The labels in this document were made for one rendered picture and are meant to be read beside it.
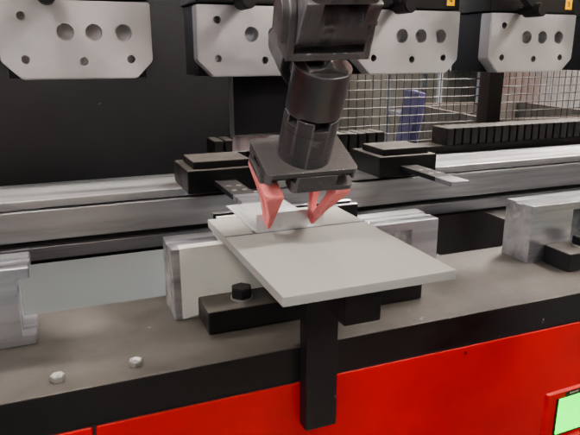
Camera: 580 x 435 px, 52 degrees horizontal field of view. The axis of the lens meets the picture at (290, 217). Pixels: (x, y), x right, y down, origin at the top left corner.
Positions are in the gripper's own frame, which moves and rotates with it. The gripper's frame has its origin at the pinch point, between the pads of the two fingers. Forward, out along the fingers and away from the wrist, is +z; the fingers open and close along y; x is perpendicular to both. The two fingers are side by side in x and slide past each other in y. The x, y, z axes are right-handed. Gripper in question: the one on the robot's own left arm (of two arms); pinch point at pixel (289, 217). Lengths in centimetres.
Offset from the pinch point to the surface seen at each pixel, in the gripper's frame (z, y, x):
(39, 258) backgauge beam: 26.5, 28.9, -24.5
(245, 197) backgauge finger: 8.6, 0.4, -14.0
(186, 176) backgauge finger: 13.7, 6.0, -26.0
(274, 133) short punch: -3.2, -1.7, -12.4
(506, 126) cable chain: 21, -72, -44
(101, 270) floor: 214, 10, -196
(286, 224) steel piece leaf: 1.4, 0.1, -0.3
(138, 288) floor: 198, -6, -165
